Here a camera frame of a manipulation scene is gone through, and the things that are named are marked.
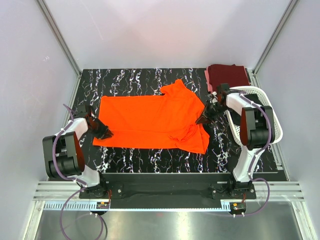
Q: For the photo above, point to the folded pink t shirt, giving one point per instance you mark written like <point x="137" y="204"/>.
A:
<point x="207" y="77"/>

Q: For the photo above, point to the aluminium frame post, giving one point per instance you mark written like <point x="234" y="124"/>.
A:
<point x="58" y="35"/>
<point x="276" y="33"/>

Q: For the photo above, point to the folded maroon t shirt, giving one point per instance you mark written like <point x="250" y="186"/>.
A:
<point x="233" y="75"/>

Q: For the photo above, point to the aluminium front rail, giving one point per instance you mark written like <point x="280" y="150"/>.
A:
<point x="276" y="190"/>

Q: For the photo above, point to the orange t shirt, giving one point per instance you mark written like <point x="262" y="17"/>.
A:
<point x="166" y="121"/>

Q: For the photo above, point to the black t shirt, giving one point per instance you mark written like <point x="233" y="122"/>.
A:
<point x="254" y="98"/>

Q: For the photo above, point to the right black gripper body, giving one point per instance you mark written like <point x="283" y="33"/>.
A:
<point x="211" y="110"/>

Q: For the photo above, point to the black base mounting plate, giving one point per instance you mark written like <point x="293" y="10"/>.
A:
<point x="231" y="189"/>

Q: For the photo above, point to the white slotted cable duct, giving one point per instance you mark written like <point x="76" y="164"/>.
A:
<point x="100" y="206"/>

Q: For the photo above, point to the right aluminium frame post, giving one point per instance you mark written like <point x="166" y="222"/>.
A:
<point x="276" y="33"/>

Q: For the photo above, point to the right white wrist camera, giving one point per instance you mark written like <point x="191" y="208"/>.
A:
<point x="213" y="98"/>

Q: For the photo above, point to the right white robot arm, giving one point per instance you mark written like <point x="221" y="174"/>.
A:
<point x="256" y="131"/>

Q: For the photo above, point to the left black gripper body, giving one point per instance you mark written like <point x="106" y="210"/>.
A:
<point x="98" y="128"/>

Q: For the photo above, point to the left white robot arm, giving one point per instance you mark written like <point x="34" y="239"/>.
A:
<point x="64" y="158"/>

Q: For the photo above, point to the left aluminium frame post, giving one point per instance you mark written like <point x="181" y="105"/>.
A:
<point x="58" y="35"/>

